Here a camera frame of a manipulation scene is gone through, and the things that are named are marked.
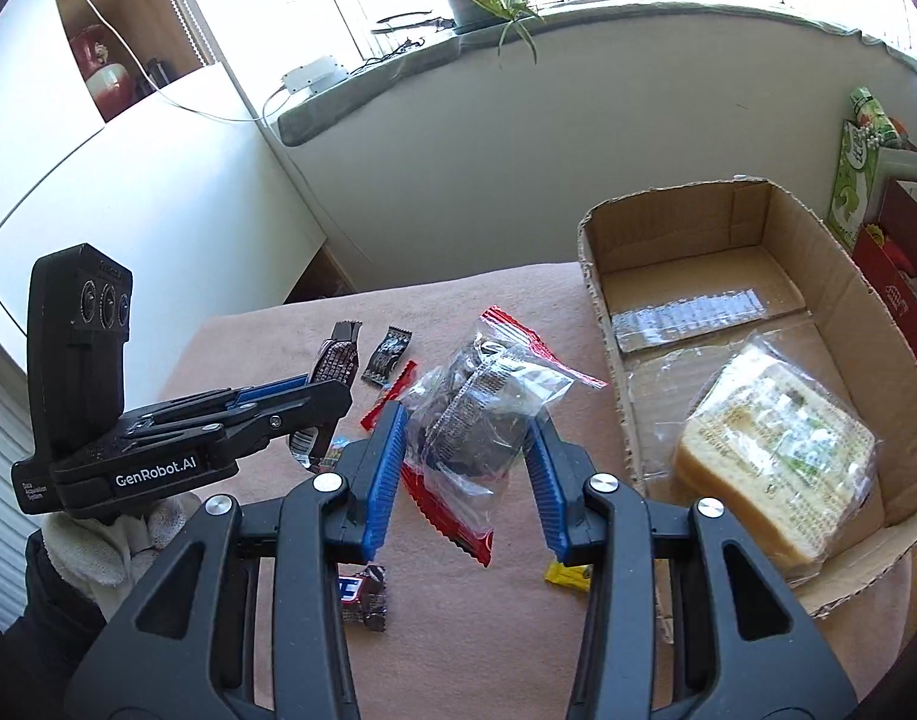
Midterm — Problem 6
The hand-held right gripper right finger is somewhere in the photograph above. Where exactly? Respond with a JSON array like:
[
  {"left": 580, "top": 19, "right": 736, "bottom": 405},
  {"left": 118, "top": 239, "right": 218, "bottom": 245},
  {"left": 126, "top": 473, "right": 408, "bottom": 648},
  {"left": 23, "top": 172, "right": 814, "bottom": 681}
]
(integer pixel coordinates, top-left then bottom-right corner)
[{"left": 522, "top": 420, "right": 857, "bottom": 720}]

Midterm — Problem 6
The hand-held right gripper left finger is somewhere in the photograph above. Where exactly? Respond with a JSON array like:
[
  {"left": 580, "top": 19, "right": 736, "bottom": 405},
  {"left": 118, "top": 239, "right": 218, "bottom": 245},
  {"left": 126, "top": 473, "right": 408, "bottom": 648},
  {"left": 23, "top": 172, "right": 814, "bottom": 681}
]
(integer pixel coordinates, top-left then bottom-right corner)
[{"left": 64, "top": 401, "right": 410, "bottom": 720}]

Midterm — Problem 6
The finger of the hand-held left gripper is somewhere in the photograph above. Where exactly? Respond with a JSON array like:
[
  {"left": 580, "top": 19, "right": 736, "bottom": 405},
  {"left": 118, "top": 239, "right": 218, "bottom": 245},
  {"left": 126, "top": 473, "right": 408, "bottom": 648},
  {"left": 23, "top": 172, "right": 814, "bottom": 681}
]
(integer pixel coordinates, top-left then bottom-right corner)
[
  {"left": 117, "top": 380, "right": 353, "bottom": 466},
  {"left": 136, "top": 377, "right": 313, "bottom": 422}
]

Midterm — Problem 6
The white red snack wrapper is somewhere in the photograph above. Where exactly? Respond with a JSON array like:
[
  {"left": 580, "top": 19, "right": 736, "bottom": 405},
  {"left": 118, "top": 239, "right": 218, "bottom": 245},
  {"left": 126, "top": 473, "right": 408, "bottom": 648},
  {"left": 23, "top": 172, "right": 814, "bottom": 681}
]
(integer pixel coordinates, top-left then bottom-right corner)
[{"left": 289, "top": 426, "right": 347, "bottom": 473}]

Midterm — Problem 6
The dark patterned candy packet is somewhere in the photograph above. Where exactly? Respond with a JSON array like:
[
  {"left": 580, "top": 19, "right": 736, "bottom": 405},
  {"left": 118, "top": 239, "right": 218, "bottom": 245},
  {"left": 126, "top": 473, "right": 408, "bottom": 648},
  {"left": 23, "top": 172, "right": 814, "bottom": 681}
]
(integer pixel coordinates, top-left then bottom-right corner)
[{"left": 306, "top": 321, "right": 364, "bottom": 385}]

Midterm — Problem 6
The red edged clear snack bag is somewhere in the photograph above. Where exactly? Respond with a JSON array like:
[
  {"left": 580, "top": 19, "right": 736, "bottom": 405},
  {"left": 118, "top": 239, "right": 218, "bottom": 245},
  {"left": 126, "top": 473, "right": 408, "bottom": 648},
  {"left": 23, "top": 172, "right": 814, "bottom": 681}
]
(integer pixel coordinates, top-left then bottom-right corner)
[{"left": 400, "top": 306, "right": 610, "bottom": 567}]

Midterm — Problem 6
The brown chocolate bar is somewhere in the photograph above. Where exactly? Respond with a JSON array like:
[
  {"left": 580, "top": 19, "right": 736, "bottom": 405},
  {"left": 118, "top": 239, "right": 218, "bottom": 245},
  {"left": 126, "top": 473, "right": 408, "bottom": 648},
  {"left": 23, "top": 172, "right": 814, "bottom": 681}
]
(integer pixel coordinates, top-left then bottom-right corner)
[{"left": 337, "top": 564, "right": 391, "bottom": 632}]

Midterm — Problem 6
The brown cardboard box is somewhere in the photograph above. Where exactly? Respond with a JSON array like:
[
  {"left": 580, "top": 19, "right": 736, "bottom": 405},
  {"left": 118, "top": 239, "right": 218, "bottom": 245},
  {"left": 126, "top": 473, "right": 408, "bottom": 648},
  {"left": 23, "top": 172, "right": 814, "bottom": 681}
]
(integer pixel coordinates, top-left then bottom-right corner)
[{"left": 577, "top": 176, "right": 917, "bottom": 620}]

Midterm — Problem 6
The person's left hand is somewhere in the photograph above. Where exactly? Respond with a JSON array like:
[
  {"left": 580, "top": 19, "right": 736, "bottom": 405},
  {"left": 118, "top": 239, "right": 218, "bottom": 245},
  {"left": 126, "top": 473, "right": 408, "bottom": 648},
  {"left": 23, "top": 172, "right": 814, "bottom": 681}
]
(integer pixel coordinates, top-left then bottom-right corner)
[{"left": 42, "top": 487, "right": 205, "bottom": 610}]

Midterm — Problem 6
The black patterned candy wrapper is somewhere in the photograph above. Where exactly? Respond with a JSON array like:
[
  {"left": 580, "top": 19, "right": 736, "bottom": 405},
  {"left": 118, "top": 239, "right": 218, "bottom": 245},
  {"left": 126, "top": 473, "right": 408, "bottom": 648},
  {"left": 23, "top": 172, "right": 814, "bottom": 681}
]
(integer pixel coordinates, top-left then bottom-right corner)
[{"left": 361, "top": 326, "right": 415, "bottom": 389}]

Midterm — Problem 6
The yellow wrapped candy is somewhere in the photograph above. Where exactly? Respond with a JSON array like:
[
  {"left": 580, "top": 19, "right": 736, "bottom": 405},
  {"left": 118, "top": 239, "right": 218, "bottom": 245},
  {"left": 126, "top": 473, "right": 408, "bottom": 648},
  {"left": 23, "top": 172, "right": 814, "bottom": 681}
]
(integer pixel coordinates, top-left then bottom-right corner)
[{"left": 543, "top": 561, "right": 593, "bottom": 590}]

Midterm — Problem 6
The white cabinet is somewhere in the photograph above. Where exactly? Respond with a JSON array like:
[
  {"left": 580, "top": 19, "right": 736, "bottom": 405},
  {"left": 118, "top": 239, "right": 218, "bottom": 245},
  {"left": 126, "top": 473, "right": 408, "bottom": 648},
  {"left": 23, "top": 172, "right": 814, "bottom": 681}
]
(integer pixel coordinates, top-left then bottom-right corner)
[{"left": 0, "top": 0, "right": 328, "bottom": 331}]

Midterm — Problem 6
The clear packet of wafers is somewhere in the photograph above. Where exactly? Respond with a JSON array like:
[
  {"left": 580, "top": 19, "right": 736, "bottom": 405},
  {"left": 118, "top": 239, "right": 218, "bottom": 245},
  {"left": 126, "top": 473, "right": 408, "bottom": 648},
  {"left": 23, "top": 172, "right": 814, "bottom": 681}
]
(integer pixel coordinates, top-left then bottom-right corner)
[{"left": 672, "top": 341, "right": 880, "bottom": 587}]

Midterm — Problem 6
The red vase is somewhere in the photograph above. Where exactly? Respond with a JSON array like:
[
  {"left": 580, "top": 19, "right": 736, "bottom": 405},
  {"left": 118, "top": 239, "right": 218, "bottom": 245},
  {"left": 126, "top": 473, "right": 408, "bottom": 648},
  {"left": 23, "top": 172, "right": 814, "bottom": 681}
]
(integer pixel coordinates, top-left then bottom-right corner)
[{"left": 68, "top": 24, "right": 133, "bottom": 121}]

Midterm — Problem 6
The white adapter box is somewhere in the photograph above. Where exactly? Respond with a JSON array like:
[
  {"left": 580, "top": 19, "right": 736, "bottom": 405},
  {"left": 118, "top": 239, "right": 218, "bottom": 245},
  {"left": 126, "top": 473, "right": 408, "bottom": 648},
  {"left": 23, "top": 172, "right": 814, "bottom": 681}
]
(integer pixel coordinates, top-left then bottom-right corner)
[{"left": 280, "top": 54, "right": 350, "bottom": 97}]

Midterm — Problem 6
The grey window sill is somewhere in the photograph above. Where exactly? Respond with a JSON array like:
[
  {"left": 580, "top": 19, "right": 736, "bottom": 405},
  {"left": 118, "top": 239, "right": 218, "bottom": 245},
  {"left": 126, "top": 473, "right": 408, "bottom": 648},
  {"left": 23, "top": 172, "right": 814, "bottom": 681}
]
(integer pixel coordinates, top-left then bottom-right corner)
[{"left": 278, "top": 0, "right": 917, "bottom": 147}]

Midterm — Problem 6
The wooden shelf cabinet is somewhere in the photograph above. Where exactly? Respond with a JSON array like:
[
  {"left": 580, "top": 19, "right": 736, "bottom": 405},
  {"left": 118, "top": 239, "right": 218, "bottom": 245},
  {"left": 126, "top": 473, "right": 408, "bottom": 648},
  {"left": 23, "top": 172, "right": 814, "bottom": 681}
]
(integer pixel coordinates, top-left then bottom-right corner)
[{"left": 49, "top": 0, "right": 208, "bottom": 125}]

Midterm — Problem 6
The red gift box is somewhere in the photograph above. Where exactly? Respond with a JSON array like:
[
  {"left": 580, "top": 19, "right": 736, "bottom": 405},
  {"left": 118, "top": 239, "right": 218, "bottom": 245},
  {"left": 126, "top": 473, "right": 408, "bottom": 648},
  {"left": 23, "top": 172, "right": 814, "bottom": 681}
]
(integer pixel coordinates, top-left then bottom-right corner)
[{"left": 852, "top": 229, "right": 917, "bottom": 383}]

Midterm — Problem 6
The green carton box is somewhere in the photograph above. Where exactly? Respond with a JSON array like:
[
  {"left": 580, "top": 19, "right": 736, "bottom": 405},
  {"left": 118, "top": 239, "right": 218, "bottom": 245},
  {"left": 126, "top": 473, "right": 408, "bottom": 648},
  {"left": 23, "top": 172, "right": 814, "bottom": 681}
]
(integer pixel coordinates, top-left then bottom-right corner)
[{"left": 828, "top": 120, "right": 917, "bottom": 245}]

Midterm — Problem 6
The potted green plant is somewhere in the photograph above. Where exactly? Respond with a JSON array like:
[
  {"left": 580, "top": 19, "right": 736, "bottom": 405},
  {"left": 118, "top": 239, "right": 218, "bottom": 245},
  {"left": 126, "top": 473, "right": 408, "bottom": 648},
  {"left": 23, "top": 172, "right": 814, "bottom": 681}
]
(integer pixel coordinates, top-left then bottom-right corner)
[{"left": 387, "top": 0, "right": 546, "bottom": 65}]

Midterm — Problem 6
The dark red box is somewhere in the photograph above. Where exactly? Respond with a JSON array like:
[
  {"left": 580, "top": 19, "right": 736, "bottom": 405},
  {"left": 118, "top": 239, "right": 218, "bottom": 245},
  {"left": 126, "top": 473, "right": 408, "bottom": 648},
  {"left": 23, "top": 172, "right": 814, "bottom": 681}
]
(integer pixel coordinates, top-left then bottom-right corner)
[{"left": 874, "top": 180, "right": 917, "bottom": 293}]

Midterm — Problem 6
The green snack bag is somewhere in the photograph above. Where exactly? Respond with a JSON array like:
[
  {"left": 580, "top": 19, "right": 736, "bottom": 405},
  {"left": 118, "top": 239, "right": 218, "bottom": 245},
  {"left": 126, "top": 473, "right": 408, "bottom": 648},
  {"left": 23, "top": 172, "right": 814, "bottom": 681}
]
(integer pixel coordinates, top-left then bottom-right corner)
[{"left": 849, "top": 86, "right": 902, "bottom": 149}]

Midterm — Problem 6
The white cable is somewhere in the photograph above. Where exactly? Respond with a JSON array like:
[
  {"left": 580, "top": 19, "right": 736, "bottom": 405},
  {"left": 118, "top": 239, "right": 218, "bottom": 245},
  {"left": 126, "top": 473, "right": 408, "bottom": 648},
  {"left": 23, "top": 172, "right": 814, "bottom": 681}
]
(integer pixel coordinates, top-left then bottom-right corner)
[{"left": 67, "top": 0, "right": 287, "bottom": 125}]

